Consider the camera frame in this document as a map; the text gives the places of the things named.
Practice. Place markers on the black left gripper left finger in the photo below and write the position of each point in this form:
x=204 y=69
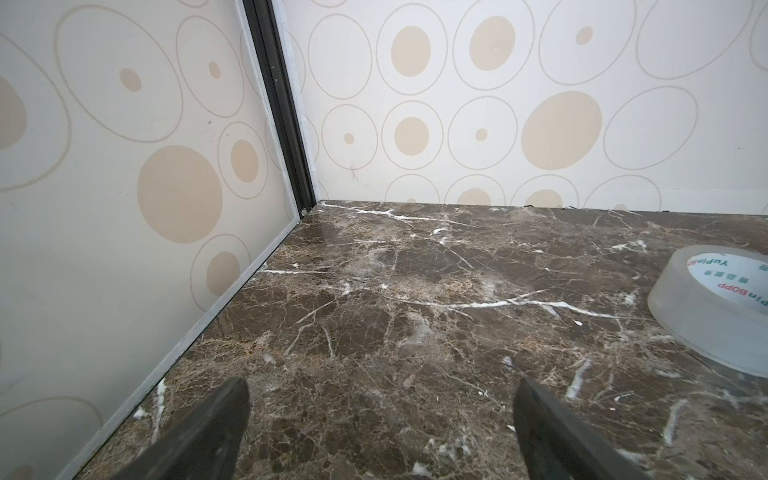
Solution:
x=204 y=445

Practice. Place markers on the clear tape roll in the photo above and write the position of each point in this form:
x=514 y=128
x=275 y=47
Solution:
x=713 y=299

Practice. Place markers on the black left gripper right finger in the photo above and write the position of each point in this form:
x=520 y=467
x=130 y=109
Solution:
x=556 y=444

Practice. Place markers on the black corner frame post left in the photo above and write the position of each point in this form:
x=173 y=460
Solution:
x=264 y=29

